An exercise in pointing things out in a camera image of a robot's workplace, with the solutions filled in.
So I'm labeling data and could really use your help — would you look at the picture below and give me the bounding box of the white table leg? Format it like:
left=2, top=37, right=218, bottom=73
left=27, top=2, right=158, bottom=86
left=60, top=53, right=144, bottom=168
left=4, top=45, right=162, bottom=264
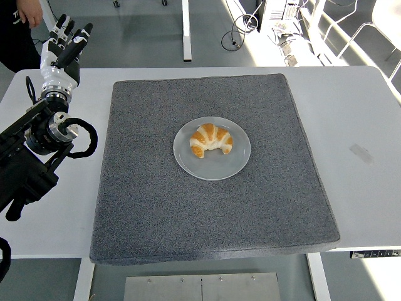
left=73, top=258, right=95, bottom=301
left=306, top=252, right=332, bottom=301

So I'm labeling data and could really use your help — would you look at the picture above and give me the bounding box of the golden croissant bread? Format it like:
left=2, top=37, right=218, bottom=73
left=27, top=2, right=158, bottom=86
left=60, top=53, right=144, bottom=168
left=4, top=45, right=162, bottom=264
left=189, top=122, right=234, bottom=159

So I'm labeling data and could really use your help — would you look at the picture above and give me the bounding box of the white chair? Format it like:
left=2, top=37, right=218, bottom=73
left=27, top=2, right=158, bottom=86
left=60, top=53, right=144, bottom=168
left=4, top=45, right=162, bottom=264
left=336, top=0, right=401, bottom=95

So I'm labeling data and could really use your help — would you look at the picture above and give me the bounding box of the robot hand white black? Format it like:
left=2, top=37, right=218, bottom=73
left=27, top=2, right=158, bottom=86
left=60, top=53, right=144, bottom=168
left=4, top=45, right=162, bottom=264
left=39, top=13, right=94, bottom=92

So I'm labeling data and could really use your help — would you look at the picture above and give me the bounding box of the desk height control panel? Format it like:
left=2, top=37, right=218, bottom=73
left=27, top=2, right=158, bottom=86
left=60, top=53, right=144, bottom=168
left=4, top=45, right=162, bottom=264
left=350, top=249, right=401, bottom=260

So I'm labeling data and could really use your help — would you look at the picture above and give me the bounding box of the white equipment box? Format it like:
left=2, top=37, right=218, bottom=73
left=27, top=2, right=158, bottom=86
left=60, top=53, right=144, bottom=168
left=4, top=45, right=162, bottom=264
left=259, top=0, right=302, bottom=34

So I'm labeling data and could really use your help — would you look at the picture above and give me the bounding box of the grey metal plate with screws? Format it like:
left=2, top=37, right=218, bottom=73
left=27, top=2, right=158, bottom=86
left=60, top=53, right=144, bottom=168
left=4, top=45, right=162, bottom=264
left=123, top=272, right=282, bottom=301

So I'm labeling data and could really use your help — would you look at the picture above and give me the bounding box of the white desk leg with foot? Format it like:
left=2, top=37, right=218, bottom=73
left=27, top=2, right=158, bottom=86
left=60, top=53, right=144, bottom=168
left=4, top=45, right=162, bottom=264
left=181, top=0, right=193, bottom=62
left=39, top=0, right=63, bottom=32

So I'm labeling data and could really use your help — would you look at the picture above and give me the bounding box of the grey tape strip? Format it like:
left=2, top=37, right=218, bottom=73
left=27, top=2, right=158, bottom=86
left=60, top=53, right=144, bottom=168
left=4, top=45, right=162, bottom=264
left=350, top=143, right=375, bottom=166

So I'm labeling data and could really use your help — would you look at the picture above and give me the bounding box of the grey felt mat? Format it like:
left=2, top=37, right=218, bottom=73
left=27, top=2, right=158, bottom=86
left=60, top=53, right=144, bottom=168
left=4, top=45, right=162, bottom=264
left=89, top=73, right=341, bottom=267

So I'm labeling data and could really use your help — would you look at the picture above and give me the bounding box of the person's hand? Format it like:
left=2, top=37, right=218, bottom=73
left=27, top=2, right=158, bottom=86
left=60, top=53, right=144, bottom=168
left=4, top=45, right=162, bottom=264
left=17, top=0, right=44, bottom=29

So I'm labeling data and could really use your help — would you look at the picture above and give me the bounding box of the person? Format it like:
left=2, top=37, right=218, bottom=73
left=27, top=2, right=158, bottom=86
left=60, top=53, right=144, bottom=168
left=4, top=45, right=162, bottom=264
left=0, top=0, right=43, bottom=73

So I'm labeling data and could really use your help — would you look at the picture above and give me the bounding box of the round light grey plate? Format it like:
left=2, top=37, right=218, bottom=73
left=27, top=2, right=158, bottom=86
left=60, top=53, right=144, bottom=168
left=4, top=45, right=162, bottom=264
left=173, top=116, right=253, bottom=182

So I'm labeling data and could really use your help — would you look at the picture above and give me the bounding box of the black floor cable loop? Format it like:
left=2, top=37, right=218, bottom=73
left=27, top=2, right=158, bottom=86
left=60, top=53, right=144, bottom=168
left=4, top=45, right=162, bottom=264
left=221, top=14, right=261, bottom=50

